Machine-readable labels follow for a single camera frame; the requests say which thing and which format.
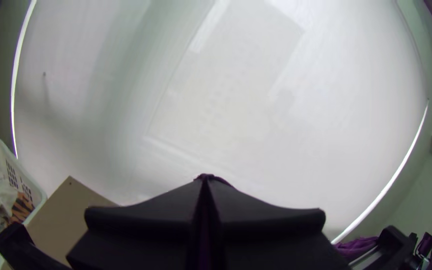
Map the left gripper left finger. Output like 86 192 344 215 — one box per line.
65 178 205 270

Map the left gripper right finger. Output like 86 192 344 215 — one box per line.
206 178 353 270

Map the black t-shirt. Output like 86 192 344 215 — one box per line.
195 173 381 270

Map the white laundry basket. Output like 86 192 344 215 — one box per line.
0 137 48 270

